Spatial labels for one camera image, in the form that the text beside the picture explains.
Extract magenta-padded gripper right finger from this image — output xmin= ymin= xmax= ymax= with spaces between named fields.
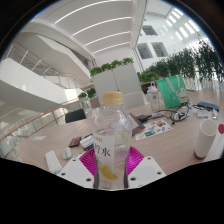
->
xmin=124 ymin=145 xmax=167 ymax=188

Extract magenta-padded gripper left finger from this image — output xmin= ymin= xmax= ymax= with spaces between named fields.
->
xmin=57 ymin=148 xmax=99 ymax=190

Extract clear lemon drink bottle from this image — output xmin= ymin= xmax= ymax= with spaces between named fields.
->
xmin=93 ymin=91 xmax=133 ymax=190

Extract small black orange box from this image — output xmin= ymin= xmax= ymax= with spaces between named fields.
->
xmin=68 ymin=136 xmax=83 ymax=149

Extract white power strip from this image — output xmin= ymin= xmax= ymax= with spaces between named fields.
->
xmin=44 ymin=149 xmax=63 ymax=175

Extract colourful sticker sheet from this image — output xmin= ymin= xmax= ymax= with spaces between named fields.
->
xmin=134 ymin=119 xmax=173 ymax=141

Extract brown covered tablet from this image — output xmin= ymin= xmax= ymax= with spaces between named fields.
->
xmin=128 ymin=112 xmax=146 ymax=136

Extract small black pouch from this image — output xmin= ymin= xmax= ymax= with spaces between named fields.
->
xmin=136 ymin=114 xmax=153 ymax=124

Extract black office chair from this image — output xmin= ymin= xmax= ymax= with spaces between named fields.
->
xmin=64 ymin=108 xmax=87 ymax=124

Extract white mug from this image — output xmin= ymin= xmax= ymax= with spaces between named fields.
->
xmin=194 ymin=119 xmax=218 ymax=160

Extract small planter with green plants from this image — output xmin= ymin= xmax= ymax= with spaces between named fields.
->
xmin=78 ymin=87 xmax=101 ymax=109

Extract green tote bag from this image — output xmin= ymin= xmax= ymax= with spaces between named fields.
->
xmin=156 ymin=73 xmax=190 ymax=109

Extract dark blue keyboard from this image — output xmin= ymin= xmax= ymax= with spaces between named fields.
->
xmin=196 ymin=100 xmax=221 ymax=113

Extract white planter cabinet with plants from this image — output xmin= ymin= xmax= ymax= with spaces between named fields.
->
xmin=89 ymin=57 xmax=143 ymax=101

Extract row of green potted plants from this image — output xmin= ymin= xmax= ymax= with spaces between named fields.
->
xmin=138 ymin=38 xmax=224 ymax=91

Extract black tangled cables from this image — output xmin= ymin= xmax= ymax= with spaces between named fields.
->
xmin=159 ymin=105 xmax=198 ymax=125

